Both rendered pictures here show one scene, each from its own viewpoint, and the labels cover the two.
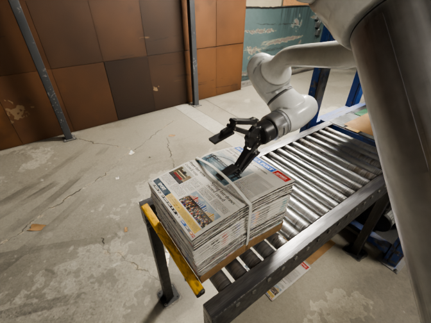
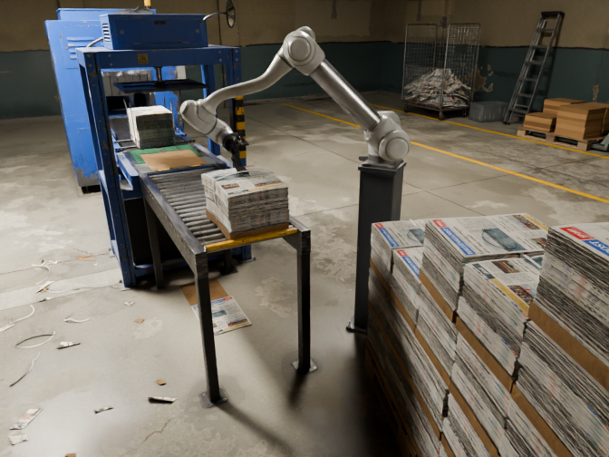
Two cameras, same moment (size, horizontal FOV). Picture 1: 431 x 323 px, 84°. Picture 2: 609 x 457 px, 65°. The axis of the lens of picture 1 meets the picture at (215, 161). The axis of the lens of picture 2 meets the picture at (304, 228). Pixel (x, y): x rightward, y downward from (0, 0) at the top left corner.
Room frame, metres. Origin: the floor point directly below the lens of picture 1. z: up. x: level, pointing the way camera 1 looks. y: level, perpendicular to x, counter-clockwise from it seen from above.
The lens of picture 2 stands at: (0.02, 2.04, 1.67)
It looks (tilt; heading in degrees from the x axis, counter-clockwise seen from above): 23 degrees down; 278
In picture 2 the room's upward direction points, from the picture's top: straight up
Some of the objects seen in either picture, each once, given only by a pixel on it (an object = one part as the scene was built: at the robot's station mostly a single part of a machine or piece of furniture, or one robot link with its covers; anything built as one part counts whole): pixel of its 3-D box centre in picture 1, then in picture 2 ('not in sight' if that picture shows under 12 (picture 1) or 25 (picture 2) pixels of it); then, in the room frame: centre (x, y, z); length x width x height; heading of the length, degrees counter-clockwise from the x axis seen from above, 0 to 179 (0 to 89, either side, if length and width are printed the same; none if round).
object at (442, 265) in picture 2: not in sight; (492, 266); (-0.39, 0.58, 0.95); 0.38 x 0.29 x 0.23; 16
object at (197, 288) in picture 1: (167, 242); (252, 238); (0.52, 0.17, 0.81); 0.43 x 0.03 x 0.02; 35
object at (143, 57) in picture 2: not in sight; (156, 55); (1.48, -1.21, 1.50); 0.94 x 0.68 x 0.10; 35
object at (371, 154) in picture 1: (352, 147); (187, 177); (1.20, -0.81, 0.77); 0.47 x 0.05 x 0.05; 35
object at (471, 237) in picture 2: not in sight; (499, 233); (-0.39, 0.58, 1.06); 0.37 x 0.29 x 0.01; 16
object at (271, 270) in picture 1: (338, 218); (253, 199); (0.69, -0.52, 0.74); 1.34 x 0.05 x 0.12; 125
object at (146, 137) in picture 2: not in sight; (150, 126); (1.82, -1.67, 0.93); 0.38 x 0.30 x 0.26; 125
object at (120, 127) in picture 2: not in sight; (141, 135); (2.14, -2.13, 0.75); 1.53 x 0.64 x 0.10; 125
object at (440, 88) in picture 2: not in sight; (438, 71); (-1.20, -8.06, 0.85); 1.21 x 0.83 x 1.71; 125
